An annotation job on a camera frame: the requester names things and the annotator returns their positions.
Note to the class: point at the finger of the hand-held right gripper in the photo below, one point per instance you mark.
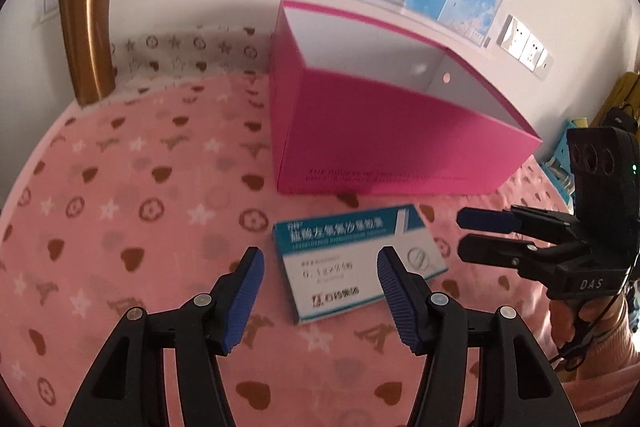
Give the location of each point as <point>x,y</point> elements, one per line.
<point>500,254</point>
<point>485,219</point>

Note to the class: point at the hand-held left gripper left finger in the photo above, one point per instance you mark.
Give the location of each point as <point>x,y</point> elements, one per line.
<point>245,297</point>

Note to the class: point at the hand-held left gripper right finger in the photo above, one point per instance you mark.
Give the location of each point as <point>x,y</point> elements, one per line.
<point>400,302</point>

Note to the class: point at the white and blue medicine box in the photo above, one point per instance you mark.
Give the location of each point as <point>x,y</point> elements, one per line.
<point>350,267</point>

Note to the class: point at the pink cardboard box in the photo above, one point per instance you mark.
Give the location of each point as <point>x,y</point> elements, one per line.
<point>375,132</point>

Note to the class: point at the person's right forearm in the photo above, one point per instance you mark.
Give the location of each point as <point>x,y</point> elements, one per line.
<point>620,347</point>

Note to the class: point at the pale yellow sheet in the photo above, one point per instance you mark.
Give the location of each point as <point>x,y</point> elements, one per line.
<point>580,122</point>

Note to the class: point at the yellow cloth cover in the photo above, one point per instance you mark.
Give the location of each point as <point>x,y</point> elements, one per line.
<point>625,97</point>

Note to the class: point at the gold metal tumbler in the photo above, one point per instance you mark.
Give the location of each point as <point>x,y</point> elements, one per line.
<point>87,42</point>

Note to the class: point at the white wall socket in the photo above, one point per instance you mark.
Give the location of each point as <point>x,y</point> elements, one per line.
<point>544,67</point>
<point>531,51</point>
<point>511,33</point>

